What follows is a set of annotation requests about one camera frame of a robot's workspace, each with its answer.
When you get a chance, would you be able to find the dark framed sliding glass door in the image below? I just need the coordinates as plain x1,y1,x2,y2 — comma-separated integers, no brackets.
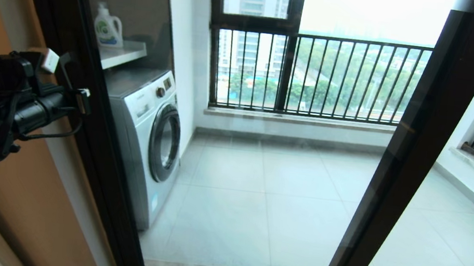
0,0,474,266

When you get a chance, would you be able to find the long black balcony railing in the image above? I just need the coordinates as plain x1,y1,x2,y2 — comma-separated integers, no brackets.
201,22,434,130

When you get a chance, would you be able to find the white front-load washing machine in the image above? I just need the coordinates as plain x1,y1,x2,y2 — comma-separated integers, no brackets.
87,63,192,234

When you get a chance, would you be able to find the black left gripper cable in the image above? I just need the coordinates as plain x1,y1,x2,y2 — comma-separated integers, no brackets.
17,106,84,148

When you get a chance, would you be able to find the white wall shelf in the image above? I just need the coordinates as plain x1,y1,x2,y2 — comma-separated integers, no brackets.
97,37,149,74

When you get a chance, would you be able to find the white laundry detergent bottle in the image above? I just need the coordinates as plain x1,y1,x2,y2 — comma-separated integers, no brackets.
91,1,128,49

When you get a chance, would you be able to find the dark brown window frame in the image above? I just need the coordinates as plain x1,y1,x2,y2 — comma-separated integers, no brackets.
198,0,305,114

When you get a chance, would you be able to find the small white module box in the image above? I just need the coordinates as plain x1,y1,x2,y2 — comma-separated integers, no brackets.
40,47,61,74

